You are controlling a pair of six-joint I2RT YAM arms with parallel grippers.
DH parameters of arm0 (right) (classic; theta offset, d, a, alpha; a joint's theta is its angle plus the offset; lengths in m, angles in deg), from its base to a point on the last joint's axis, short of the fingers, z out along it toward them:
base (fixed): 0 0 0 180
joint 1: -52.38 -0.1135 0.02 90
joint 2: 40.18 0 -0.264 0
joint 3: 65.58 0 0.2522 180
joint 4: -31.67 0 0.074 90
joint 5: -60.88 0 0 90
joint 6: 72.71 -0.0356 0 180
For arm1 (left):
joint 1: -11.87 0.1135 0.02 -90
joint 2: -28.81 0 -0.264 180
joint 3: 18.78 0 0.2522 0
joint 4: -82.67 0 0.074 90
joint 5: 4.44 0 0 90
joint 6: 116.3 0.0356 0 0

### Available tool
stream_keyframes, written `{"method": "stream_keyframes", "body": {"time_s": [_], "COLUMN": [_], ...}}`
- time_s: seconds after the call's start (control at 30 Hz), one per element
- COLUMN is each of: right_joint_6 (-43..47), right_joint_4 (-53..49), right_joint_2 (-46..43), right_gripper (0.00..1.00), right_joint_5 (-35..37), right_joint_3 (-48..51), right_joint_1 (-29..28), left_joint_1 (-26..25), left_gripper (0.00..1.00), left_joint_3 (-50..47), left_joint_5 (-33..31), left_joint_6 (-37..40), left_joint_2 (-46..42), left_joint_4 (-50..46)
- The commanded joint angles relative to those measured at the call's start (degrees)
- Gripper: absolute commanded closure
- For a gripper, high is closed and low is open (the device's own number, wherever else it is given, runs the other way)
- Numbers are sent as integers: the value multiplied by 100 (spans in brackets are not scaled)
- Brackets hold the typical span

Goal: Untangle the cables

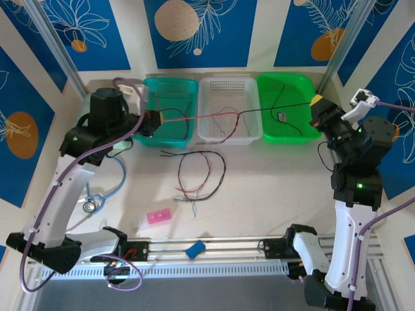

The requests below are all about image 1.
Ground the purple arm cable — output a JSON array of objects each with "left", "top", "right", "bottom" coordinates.
[
  {"left": 19, "top": 76, "right": 145, "bottom": 293},
  {"left": 346, "top": 100, "right": 415, "bottom": 311}
]

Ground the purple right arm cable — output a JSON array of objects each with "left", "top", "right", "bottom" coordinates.
[{"left": 346, "top": 100, "right": 415, "bottom": 311}]

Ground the black electronics module with wires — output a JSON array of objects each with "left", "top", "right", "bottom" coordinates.
[
  {"left": 102, "top": 259, "right": 132, "bottom": 288},
  {"left": 287, "top": 259, "right": 307, "bottom": 283}
]

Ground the blue stethoscope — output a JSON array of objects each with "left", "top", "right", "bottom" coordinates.
[{"left": 64, "top": 157, "right": 128, "bottom": 234}]

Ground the aluminium frame post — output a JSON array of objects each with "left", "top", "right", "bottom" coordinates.
[
  {"left": 24, "top": 0, "right": 87, "bottom": 98},
  {"left": 316, "top": 0, "right": 374, "bottom": 97}
]

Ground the white slotted cable duct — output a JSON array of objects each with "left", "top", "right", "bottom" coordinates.
[{"left": 69, "top": 261, "right": 290, "bottom": 281}]

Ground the red wire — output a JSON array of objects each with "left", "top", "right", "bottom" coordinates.
[
  {"left": 154, "top": 92, "right": 193, "bottom": 141},
  {"left": 161, "top": 111, "right": 243, "bottom": 143},
  {"left": 161, "top": 100, "right": 193, "bottom": 141},
  {"left": 174, "top": 152, "right": 212, "bottom": 199}
]

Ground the tangle of thin wires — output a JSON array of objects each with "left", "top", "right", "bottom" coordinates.
[{"left": 210, "top": 108, "right": 236, "bottom": 134}]

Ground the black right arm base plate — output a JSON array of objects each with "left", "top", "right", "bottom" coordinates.
[{"left": 261, "top": 238, "right": 322, "bottom": 260}]

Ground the teal plastic basket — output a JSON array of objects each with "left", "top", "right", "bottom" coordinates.
[{"left": 131, "top": 76, "right": 199, "bottom": 149}]

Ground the green plastic basket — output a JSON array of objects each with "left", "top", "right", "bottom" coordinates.
[{"left": 255, "top": 73, "right": 325, "bottom": 146}]

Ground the long aluminium frame rail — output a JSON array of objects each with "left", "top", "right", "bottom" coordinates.
[{"left": 29, "top": 235, "right": 380, "bottom": 265}]

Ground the blue wire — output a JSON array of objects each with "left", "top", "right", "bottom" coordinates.
[{"left": 191, "top": 154, "right": 208, "bottom": 218}]

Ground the white plastic basket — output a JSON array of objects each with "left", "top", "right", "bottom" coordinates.
[{"left": 197, "top": 76, "right": 263, "bottom": 146}]

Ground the blue sponge block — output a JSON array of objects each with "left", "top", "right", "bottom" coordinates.
[{"left": 184, "top": 240, "right": 207, "bottom": 260}]

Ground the pink pill box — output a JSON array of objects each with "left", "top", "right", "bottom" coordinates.
[{"left": 147, "top": 209, "right": 172, "bottom": 225}]

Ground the black wire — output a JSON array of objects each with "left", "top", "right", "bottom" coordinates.
[
  {"left": 223, "top": 102, "right": 313, "bottom": 143},
  {"left": 271, "top": 84, "right": 305, "bottom": 137}
]

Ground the black twisted cable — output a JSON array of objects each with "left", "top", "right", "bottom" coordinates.
[{"left": 160, "top": 149, "right": 227, "bottom": 201}]

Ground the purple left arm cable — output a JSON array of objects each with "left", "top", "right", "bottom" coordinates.
[{"left": 19, "top": 76, "right": 145, "bottom": 293}]

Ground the pale green lidded container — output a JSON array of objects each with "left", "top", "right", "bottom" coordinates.
[{"left": 73, "top": 92, "right": 136, "bottom": 152}]

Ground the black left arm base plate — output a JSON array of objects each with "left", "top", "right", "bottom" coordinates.
[{"left": 89, "top": 241, "right": 150, "bottom": 263}]

